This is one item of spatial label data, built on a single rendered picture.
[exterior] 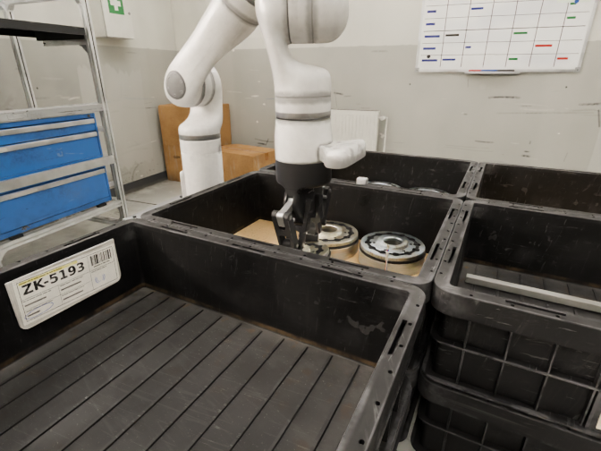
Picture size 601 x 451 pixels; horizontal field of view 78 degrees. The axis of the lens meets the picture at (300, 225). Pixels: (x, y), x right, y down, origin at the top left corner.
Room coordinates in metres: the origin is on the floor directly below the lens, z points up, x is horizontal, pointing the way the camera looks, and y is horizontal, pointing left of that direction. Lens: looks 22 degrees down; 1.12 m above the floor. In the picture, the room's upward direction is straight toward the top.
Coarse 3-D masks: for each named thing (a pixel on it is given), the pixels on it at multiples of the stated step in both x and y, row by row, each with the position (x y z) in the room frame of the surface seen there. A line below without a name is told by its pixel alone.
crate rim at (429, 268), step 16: (240, 176) 0.70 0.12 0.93; (272, 176) 0.71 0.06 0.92; (208, 192) 0.60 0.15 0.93; (384, 192) 0.61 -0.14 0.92; (400, 192) 0.60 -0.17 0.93; (416, 192) 0.59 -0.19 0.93; (160, 208) 0.52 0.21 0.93; (176, 224) 0.46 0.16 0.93; (448, 224) 0.46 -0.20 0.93; (240, 240) 0.41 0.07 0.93; (256, 240) 0.41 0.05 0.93; (448, 240) 0.41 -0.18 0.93; (304, 256) 0.36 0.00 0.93; (320, 256) 0.36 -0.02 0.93; (368, 272) 0.33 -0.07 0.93; (384, 272) 0.33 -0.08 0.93; (432, 272) 0.33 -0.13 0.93; (432, 288) 0.32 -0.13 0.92
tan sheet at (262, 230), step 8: (256, 224) 0.70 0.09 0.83; (264, 224) 0.70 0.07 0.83; (272, 224) 0.70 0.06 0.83; (240, 232) 0.66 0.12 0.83; (248, 232) 0.66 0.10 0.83; (256, 232) 0.66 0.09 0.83; (264, 232) 0.66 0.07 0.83; (272, 232) 0.66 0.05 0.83; (296, 232) 0.66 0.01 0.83; (264, 240) 0.62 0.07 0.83; (272, 240) 0.62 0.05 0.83; (352, 256) 0.56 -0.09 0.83
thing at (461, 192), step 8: (368, 152) 0.93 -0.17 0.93; (376, 152) 0.93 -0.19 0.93; (384, 152) 0.93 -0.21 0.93; (440, 160) 0.85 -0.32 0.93; (448, 160) 0.85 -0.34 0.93; (456, 160) 0.84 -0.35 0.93; (464, 160) 0.83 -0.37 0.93; (264, 168) 0.76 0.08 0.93; (272, 168) 0.78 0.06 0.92; (472, 168) 0.76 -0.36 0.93; (464, 176) 0.70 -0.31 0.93; (472, 176) 0.70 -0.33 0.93; (368, 184) 0.64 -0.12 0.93; (376, 184) 0.64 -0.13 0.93; (464, 184) 0.69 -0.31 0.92; (424, 192) 0.59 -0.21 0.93; (432, 192) 0.59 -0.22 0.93; (440, 192) 0.59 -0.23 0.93; (464, 192) 0.59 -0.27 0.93; (464, 200) 0.58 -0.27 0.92
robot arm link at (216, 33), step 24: (216, 0) 0.77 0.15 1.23; (240, 0) 0.75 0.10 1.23; (216, 24) 0.77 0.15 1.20; (240, 24) 0.76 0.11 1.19; (192, 48) 0.80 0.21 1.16; (216, 48) 0.78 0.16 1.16; (168, 72) 0.83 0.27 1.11; (192, 72) 0.80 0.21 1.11; (168, 96) 0.83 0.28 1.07; (192, 96) 0.81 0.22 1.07
